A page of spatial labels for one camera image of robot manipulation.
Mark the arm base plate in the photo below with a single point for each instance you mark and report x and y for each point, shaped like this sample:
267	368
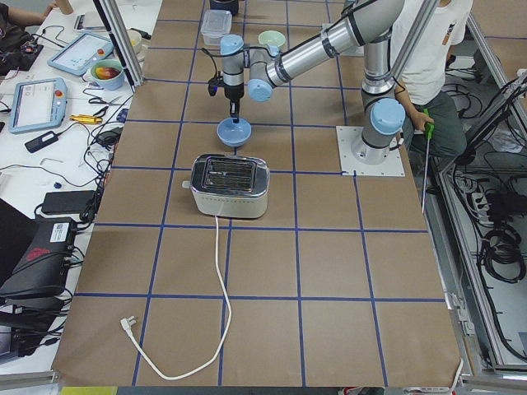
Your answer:
358	159

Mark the cream silver toaster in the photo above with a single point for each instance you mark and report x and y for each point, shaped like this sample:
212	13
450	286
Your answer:
230	186

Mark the blue teach pendant tablet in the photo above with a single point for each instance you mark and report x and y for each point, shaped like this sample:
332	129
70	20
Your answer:
81	54

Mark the blue bowl with fruit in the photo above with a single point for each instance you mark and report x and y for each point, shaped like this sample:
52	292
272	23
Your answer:
107	73

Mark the clear plastic food container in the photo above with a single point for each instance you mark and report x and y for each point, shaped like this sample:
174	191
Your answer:
215	25

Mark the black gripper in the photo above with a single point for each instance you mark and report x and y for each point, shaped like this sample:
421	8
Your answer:
233	93

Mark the black power adapter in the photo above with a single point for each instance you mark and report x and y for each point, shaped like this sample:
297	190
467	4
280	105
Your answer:
42	141

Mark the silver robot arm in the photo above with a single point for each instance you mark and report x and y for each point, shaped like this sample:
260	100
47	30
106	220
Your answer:
257	70

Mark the person in white shirt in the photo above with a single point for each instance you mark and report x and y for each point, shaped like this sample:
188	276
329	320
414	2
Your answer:
420	86

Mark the beige bowl with lemon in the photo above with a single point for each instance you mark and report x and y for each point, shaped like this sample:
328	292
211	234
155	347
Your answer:
139	46

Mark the green bowl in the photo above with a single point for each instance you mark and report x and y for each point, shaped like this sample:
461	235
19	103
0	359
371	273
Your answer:
273	38

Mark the aluminium frame post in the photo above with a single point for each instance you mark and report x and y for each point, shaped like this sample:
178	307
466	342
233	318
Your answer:
109	13

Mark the black laptop computer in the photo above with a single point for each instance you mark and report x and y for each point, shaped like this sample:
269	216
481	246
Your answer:
33	254

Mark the black scissors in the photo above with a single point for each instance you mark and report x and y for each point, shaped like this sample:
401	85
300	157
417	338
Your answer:
96	100

